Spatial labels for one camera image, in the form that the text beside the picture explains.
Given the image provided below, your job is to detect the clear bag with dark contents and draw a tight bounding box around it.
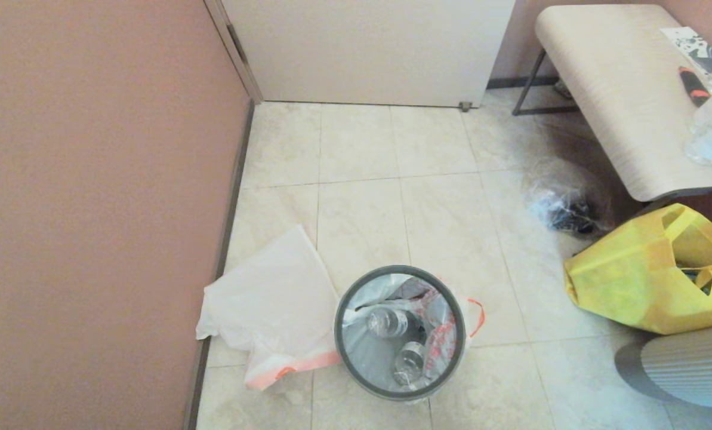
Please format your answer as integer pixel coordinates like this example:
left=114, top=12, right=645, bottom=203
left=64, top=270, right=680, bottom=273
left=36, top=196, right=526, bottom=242
left=522, top=160, right=616, bottom=238

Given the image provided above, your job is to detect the beige door frame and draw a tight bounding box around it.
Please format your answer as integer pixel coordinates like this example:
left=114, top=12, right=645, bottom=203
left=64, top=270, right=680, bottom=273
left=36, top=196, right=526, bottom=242
left=204, top=0, right=264, bottom=104

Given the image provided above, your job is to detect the clear empty plastic bottle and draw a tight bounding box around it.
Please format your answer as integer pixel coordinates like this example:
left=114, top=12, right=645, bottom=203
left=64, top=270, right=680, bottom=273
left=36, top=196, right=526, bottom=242
left=393, top=342, right=428, bottom=386
left=366, top=306, right=411, bottom=339

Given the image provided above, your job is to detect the white red-printed plastic bag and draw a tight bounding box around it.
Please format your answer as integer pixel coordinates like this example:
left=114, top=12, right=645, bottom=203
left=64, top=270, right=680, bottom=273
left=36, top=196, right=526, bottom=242
left=339, top=274, right=486, bottom=406

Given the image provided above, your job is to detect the yellow fabric tote bag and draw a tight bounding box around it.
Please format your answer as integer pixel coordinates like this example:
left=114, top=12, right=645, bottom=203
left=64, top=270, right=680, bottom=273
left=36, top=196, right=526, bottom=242
left=564, top=203, right=712, bottom=335

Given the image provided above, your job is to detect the grey ribbed robot base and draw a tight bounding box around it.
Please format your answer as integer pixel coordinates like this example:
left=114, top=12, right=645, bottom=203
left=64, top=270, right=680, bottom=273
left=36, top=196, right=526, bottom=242
left=614, top=325, right=712, bottom=410

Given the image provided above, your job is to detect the grey bin rim ring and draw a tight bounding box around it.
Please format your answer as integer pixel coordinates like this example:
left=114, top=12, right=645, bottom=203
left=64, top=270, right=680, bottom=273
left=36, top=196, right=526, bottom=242
left=334, top=265, right=467, bottom=401

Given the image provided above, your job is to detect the white door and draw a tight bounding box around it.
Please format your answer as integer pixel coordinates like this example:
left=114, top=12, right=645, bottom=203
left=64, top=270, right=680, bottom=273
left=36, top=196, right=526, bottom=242
left=221, top=0, right=516, bottom=109

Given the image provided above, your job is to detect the black white printed leaflet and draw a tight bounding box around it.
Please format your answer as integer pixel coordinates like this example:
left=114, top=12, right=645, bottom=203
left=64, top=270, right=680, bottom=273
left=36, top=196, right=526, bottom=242
left=660, top=26, right=712, bottom=84

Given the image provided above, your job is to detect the black round trash bin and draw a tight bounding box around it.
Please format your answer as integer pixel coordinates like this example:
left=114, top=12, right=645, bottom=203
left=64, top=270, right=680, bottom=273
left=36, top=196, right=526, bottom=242
left=334, top=265, right=467, bottom=402

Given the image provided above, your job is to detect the beige wooden table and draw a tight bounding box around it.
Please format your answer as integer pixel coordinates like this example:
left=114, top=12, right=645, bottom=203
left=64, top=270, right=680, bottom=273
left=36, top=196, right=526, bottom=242
left=513, top=5, right=712, bottom=228

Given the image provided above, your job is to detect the black orange tool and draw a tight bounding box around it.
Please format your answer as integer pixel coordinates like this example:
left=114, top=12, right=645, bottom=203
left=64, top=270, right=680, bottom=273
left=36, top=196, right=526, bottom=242
left=678, top=66, right=712, bottom=108

